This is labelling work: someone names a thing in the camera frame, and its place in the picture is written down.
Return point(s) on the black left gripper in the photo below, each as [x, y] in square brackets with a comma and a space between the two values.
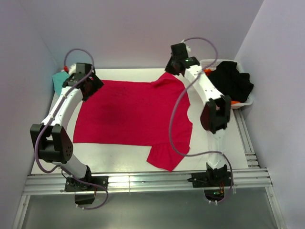
[91, 86]

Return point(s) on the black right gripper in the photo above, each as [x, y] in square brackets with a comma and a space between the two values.
[173, 67]

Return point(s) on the red t-shirt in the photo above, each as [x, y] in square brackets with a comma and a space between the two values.
[139, 114]

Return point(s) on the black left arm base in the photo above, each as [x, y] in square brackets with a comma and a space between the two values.
[85, 194]

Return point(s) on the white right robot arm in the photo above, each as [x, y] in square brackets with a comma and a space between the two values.
[216, 111]

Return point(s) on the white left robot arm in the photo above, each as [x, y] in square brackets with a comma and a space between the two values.
[50, 140]

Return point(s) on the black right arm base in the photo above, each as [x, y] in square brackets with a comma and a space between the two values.
[212, 183]

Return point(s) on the white plastic laundry basket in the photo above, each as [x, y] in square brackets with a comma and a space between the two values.
[209, 64]

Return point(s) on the orange t-shirt in basket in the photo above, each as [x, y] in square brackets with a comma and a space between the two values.
[208, 72]

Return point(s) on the folded teal t-shirt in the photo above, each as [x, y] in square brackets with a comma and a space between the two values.
[58, 80]

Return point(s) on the black t-shirt in basket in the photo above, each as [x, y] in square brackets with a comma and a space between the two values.
[229, 81]

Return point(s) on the aluminium table frame rail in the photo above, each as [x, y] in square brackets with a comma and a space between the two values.
[253, 176]

